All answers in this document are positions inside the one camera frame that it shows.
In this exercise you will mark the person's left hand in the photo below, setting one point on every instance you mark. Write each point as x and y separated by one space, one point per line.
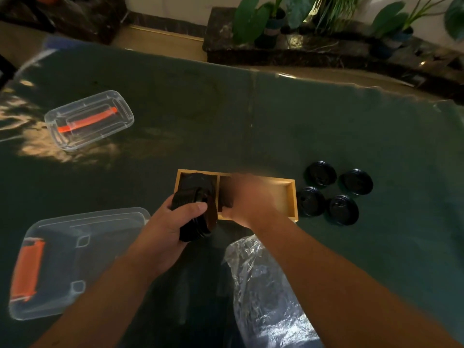
156 242

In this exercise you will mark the person's right hand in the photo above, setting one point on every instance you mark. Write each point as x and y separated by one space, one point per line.
253 204

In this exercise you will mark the person's right fingers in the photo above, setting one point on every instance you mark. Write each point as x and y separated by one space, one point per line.
244 188

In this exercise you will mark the person's left thumb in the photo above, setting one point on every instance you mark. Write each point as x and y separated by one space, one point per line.
191 211

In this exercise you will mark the stack of black cup lids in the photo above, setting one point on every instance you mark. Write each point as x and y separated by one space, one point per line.
197 226
195 179

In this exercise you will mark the person's left forearm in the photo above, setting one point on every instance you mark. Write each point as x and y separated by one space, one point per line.
101 304

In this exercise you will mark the person's right forearm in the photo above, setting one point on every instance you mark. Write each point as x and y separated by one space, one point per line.
344 286

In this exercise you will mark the wooden divided tray box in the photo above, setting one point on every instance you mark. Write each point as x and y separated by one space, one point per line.
286 199

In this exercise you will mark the black cup lid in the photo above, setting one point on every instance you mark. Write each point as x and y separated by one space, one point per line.
358 181
310 202
343 210
320 173

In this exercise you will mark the clear crinkled plastic bag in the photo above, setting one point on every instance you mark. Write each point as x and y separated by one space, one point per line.
264 297

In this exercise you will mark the dark green table cloth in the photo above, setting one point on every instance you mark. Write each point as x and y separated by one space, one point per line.
362 123

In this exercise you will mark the clear box with orange latch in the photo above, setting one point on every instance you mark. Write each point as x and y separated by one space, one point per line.
65 260

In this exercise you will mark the dark marble ledge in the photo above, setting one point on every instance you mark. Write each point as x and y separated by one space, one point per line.
326 50

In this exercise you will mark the broad-leaf potted plant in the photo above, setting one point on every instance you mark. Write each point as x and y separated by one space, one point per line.
253 18

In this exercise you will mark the thin-leaf grassy plant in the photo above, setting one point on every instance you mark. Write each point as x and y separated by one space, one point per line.
335 10

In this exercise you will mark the long-leaf potted plant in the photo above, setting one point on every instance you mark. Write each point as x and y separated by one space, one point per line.
393 23

